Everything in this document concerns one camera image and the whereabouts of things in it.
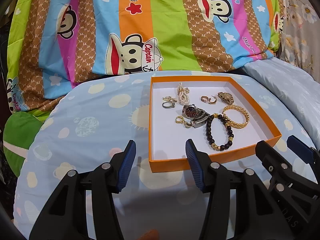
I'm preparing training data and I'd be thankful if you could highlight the small gold huggie earring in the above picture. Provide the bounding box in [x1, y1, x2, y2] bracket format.
[175, 115, 193, 128]

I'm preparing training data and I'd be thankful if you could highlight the green cushion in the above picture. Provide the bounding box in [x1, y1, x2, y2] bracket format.
[3, 110, 50, 177]

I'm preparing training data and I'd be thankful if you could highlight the grey floral fabric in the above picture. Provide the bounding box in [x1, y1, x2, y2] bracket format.
[278, 0, 319, 82]

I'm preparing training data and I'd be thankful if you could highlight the orange shallow cardboard box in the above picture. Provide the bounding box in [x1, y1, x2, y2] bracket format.
[149, 76, 281, 172]

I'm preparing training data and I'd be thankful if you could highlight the colourful monkey cartoon quilt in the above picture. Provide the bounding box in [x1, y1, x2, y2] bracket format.
[7, 0, 284, 112]

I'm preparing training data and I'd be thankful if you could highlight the silver black-dial wristwatch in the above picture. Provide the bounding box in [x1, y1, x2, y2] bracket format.
[182, 104, 210, 128]

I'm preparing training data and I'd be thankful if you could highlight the pearl bear brooch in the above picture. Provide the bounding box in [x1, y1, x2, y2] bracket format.
[177, 83, 190, 105]

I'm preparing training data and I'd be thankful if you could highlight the black bead bracelet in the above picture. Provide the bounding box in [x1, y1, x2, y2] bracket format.
[205, 113, 235, 152]

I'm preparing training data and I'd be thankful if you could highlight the gold braided bangle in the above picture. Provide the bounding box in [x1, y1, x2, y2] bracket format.
[222, 105, 250, 129]

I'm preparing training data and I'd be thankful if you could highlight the gold hoop earring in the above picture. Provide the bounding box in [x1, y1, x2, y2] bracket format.
[200, 95, 217, 105]
[163, 96, 177, 102]

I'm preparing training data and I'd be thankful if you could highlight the pale blue satin blanket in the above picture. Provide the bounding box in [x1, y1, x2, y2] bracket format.
[244, 57, 319, 149]

